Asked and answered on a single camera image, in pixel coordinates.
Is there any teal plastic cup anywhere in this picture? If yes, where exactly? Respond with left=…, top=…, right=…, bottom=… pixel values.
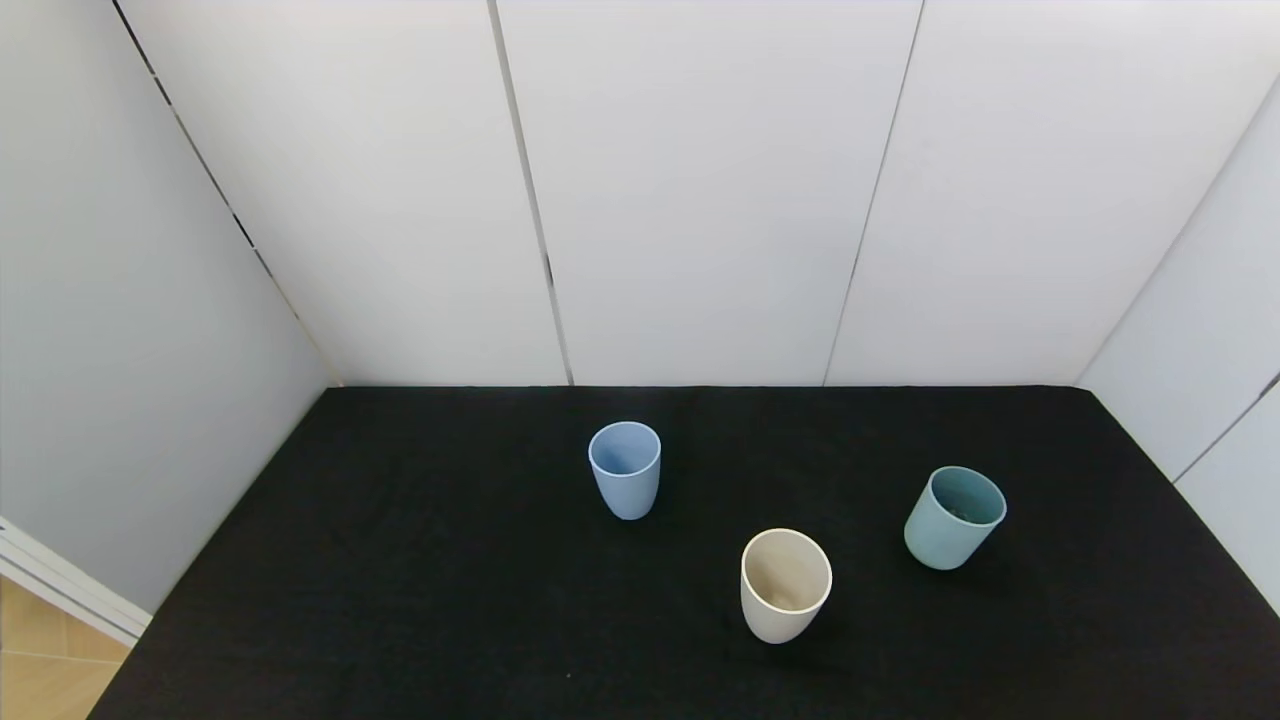
left=904, top=465, right=1008, bottom=571

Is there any light blue plastic cup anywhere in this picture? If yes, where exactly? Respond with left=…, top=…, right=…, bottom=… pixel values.
left=588, top=421, right=663, bottom=521

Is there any beige plastic cup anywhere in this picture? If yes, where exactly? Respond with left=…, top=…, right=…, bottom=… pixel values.
left=740, top=528, right=833, bottom=645

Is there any black tablecloth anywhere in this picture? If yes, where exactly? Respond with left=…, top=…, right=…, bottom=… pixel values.
left=85, top=385, right=1280, bottom=720

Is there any white baseboard trim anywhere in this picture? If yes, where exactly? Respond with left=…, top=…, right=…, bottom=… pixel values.
left=0, top=518, right=151, bottom=646

